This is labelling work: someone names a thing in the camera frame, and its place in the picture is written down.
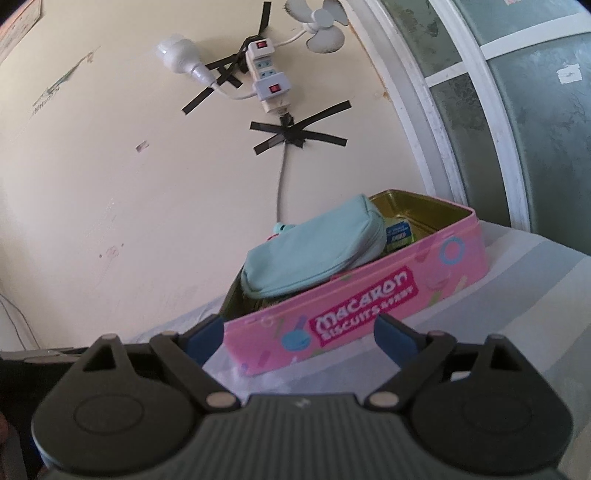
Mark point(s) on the white light bulb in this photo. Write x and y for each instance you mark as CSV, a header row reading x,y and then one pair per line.
x,y
178,55

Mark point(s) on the black tape cross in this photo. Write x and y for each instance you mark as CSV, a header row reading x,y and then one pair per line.
x,y
295,131
226,74

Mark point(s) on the striped bed sheet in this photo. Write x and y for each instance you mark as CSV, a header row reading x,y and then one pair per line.
x,y
531,300

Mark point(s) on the green cardboard box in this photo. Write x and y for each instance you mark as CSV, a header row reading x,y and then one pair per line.
x,y
399,235

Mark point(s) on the teal plush toy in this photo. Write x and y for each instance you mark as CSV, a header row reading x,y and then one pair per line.
x,y
281,228

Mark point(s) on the white power strip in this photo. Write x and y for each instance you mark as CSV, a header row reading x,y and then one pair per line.
x,y
270,76

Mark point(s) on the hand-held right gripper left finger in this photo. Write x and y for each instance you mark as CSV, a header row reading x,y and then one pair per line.
x,y
208,339

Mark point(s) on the teal zipper pouch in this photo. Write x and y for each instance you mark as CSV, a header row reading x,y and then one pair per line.
x,y
314,254

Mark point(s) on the white window frame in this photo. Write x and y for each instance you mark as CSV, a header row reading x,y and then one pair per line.
x,y
466,106

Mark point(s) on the small white fan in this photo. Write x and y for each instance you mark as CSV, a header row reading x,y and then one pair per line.
x,y
325,23

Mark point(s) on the pink biscuit tin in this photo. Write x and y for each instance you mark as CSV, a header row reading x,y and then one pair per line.
x,y
369,314

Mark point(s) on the wall poster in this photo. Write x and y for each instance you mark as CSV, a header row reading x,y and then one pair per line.
x,y
16,27

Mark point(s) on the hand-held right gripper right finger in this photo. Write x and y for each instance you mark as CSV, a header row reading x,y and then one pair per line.
x,y
393,339

